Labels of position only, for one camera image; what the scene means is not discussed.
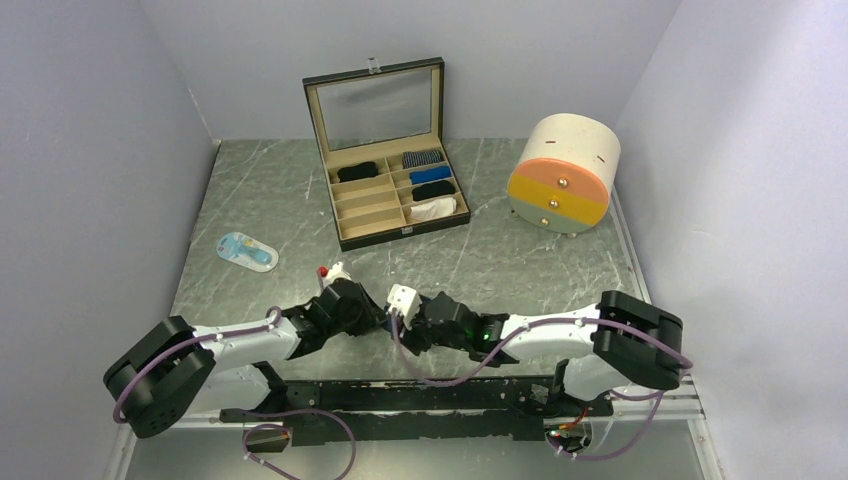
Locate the black underwear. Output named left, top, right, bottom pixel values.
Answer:
left=337, top=161, right=380, bottom=183

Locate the navy white underwear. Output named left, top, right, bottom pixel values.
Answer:
left=417, top=295, right=432, bottom=315

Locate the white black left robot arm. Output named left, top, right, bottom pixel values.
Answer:
left=103, top=278, right=386, bottom=439

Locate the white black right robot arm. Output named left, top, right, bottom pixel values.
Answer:
left=386, top=285, right=693, bottom=415

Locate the white rolled cloth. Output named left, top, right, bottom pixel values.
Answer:
left=409, top=197, right=457, bottom=222

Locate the blue packaged item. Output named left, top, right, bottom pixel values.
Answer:
left=215, top=232, right=279, bottom=273

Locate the black rolled cloth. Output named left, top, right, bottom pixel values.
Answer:
left=411, top=180, right=456, bottom=202

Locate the blue rolled cloth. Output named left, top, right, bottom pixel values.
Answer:
left=409, top=165, right=452, bottom=185

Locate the striped rolled cloth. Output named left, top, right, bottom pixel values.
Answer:
left=401, top=149, right=444, bottom=169

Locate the black beige organizer box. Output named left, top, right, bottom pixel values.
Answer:
left=302, top=57, right=470, bottom=251

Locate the round cream drawer cabinet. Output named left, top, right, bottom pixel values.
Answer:
left=506, top=113, right=621, bottom=237

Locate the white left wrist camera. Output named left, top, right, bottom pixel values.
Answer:
left=316, top=261, right=352, bottom=288

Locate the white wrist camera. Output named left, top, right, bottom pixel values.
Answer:
left=386, top=284, right=421, bottom=329
left=316, top=261, right=352, bottom=288

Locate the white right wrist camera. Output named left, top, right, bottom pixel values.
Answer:
left=386, top=284, right=421, bottom=329

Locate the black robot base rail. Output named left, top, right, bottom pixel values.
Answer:
left=218, top=375, right=614, bottom=446

